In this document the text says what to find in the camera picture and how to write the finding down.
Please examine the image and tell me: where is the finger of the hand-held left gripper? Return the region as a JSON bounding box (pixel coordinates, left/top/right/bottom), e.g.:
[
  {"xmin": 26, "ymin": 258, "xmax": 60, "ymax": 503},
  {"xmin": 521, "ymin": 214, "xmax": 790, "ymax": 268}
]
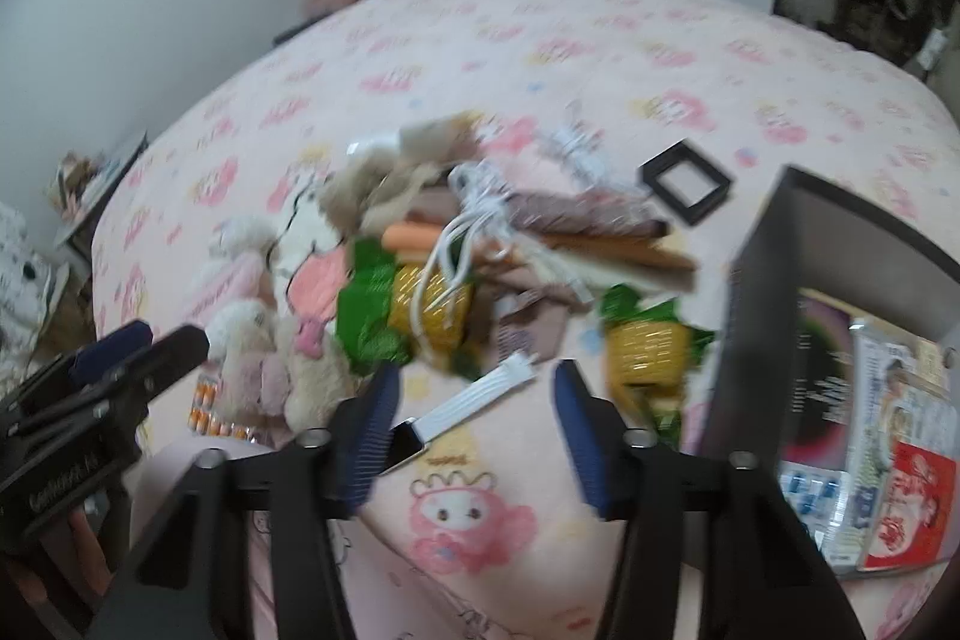
[
  {"xmin": 90, "ymin": 325, "xmax": 211, "ymax": 405},
  {"xmin": 67, "ymin": 320, "xmax": 155, "ymax": 386}
]

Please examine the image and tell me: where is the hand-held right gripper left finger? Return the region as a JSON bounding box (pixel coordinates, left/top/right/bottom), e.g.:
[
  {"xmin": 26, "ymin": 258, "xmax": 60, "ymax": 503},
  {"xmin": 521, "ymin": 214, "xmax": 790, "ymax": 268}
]
[{"xmin": 86, "ymin": 362, "xmax": 402, "ymax": 640}]

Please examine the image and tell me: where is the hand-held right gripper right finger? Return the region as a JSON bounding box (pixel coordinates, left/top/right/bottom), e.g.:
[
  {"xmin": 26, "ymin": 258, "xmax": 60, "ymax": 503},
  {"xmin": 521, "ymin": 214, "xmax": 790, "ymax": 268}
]
[{"xmin": 551, "ymin": 359, "xmax": 871, "ymax": 640}]

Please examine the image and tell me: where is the green corn packet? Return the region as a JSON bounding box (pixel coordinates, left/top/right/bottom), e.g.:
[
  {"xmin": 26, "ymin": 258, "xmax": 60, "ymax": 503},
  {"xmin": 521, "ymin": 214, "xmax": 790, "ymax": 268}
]
[
  {"xmin": 335, "ymin": 239, "xmax": 488, "ymax": 378},
  {"xmin": 596, "ymin": 284, "xmax": 717, "ymax": 431}
]

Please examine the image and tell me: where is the black cardboard box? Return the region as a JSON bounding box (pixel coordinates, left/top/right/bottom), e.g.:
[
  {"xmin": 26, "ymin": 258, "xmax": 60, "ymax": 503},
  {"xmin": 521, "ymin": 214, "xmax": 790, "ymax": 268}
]
[{"xmin": 679, "ymin": 164, "xmax": 960, "ymax": 581}]

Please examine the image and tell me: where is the fluffy cream pink plush toy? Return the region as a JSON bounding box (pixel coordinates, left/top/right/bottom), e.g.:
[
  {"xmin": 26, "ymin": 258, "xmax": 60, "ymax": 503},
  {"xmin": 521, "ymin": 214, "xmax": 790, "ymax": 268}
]
[{"xmin": 187, "ymin": 216, "xmax": 353, "ymax": 435}]

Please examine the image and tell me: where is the orange pill blister pack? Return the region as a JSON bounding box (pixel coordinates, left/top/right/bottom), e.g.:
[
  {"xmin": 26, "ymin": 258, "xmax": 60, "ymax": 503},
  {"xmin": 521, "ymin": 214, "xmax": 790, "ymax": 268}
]
[{"xmin": 187, "ymin": 374, "xmax": 263, "ymax": 444}]

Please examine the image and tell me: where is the white flat strip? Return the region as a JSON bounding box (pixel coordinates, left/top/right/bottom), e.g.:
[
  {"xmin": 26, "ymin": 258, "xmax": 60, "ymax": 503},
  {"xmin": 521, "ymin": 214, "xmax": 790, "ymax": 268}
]
[{"xmin": 375, "ymin": 351, "xmax": 539, "ymax": 477}]

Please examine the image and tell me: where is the white printed bag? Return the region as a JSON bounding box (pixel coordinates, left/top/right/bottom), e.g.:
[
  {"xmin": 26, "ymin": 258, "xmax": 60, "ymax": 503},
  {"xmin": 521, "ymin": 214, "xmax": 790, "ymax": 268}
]
[{"xmin": 0, "ymin": 205, "xmax": 70, "ymax": 341}]

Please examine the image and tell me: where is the brown sock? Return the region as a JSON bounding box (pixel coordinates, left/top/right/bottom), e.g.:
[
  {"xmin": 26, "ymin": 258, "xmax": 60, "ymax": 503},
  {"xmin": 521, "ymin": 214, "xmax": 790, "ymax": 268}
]
[{"xmin": 487, "ymin": 284, "xmax": 582, "ymax": 356}]

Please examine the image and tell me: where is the cream comb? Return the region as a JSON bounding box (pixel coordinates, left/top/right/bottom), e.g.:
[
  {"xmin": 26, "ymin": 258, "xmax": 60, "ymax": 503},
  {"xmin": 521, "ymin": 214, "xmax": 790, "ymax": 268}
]
[{"xmin": 517, "ymin": 250, "xmax": 638, "ymax": 307}]

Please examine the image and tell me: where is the cluttered bedside table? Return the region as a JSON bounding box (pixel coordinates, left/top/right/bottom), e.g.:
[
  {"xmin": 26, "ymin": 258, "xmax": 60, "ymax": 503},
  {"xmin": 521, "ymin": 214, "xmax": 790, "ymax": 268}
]
[{"xmin": 45, "ymin": 130, "xmax": 151, "ymax": 244}]

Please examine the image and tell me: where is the flat white pink plush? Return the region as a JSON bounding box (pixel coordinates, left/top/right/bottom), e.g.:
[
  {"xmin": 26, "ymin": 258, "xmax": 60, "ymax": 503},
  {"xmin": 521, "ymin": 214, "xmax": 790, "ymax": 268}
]
[{"xmin": 266, "ymin": 167, "xmax": 359, "ymax": 330}]

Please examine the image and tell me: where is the brown comb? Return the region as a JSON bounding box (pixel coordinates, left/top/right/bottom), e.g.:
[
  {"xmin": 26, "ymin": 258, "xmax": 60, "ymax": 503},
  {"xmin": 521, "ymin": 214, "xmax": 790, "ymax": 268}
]
[{"xmin": 540, "ymin": 231, "xmax": 698, "ymax": 295}]

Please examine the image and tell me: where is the brown foil packet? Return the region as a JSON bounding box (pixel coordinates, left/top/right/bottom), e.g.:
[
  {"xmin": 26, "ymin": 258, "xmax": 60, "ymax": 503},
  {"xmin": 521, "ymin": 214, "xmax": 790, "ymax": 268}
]
[{"xmin": 510, "ymin": 190, "xmax": 672, "ymax": 244}]

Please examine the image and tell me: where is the blue pill blister pack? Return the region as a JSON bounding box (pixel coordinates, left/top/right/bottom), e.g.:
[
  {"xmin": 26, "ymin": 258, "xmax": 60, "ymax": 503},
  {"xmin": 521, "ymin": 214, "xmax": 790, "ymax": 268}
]
[{"xmin": 776, "ymin": 460, "xmax": 852, "ymax": 528}]

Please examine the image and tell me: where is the beige plush toy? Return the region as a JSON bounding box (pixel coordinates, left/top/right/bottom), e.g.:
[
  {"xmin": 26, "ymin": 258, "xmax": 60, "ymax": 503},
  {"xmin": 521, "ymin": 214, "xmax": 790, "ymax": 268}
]
[{"xmin": 322, "ymin": 115, "xmax": 496, "ymax": 236}]

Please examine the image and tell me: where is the clear sticker packet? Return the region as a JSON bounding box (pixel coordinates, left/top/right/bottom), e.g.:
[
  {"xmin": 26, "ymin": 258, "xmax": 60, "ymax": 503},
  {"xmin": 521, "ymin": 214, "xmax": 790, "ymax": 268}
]
[{"xmin": 825, "ymin": 317, "xmax": 947, "ymax": 566}]

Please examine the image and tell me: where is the red white card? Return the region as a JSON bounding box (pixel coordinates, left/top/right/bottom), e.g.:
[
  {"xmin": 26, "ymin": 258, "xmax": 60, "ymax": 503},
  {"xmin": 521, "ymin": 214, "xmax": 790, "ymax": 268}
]
[{"xmin": 859, "ymin": 441, "xmax": 955, "ymax": 573}]

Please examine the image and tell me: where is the small yellow card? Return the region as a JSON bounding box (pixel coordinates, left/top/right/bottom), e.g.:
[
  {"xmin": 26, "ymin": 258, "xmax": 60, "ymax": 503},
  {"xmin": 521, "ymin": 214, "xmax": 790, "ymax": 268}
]
[{"xmin": 911, "ymin": 340, "xmax": 952, "ymax": 387}]

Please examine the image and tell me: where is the pink printed blanket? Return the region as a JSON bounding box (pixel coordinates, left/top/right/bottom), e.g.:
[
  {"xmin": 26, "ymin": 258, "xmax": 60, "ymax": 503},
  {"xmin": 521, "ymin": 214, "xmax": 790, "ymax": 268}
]
[{"xmin": 90, "ymin": 0, "xmax": 960, "ymax": 640}]

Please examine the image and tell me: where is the white power adapter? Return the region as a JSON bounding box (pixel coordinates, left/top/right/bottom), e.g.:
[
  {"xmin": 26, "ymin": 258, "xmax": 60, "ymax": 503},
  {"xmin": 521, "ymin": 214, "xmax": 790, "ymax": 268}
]
[{"xmin": 915, "ymin": 29, "xmax": 947, "ymax": 73}]

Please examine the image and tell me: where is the dark booklet with pink ring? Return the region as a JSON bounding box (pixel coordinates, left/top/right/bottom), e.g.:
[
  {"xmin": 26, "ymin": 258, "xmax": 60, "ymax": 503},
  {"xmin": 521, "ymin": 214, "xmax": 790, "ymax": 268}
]
[{"xmin": 791, "ymin": 295, "xmax": 862, "ymax": 461}]

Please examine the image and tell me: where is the small black frame box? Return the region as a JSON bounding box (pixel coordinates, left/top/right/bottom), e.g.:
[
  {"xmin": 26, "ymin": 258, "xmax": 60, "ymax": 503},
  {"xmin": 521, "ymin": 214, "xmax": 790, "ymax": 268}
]
[{"xmin": 637, "ymin": 139, "xmax": 734, "ymax": 229}]

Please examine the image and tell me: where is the white cable bundle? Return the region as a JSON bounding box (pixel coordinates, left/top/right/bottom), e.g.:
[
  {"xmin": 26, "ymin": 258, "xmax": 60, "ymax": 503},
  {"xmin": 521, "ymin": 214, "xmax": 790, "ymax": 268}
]
[{"xmin": 416, "ymin": 160, "xmax": 526, "ymax": 341}]

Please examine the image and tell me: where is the white knotted cord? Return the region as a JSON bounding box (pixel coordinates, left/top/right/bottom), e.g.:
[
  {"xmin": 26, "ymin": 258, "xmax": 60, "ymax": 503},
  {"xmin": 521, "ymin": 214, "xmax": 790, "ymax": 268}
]
[{"xmin": 536, "ymin": 100, "xmax": 608, "ymax": 184}]

